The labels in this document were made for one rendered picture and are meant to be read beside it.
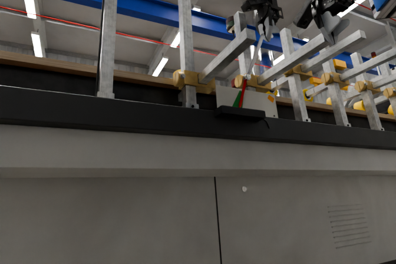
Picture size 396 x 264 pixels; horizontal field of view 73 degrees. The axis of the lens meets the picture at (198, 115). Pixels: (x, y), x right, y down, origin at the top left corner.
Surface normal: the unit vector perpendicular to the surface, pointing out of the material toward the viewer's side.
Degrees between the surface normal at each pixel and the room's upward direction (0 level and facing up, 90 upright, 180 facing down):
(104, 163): 90
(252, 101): 90
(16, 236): 90
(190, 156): 90
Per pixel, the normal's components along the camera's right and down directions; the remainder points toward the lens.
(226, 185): 0.44, -0.31
